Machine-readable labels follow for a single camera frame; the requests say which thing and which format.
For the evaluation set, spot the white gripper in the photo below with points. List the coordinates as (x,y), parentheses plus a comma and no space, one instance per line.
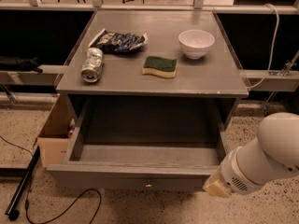
(231,174)

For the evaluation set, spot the grey top drawer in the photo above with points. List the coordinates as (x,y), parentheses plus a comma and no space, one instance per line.
(155,143)

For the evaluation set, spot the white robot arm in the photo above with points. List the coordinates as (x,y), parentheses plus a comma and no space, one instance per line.
(272,154)

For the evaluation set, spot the grey wooden drawer cabinet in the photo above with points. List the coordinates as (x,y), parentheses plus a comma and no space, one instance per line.
(213,76)

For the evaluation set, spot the green yellow sponge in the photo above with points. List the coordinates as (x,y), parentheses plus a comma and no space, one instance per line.
(160,67)

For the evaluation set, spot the white ceramic bowl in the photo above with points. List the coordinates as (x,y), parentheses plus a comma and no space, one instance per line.
(195,43)

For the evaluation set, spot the cardboard box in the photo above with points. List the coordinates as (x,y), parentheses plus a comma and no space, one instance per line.
(53,139)

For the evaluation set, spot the crushed green soda can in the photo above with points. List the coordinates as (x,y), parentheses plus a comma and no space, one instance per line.
(93,66)

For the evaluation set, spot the blue crumpled chip bag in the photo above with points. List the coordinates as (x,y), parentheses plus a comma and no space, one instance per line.
(113,42)

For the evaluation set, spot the black bar on floor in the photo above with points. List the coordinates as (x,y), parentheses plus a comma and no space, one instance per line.
(24,174)

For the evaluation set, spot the black object on ledge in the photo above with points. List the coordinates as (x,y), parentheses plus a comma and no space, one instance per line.
(19,64)

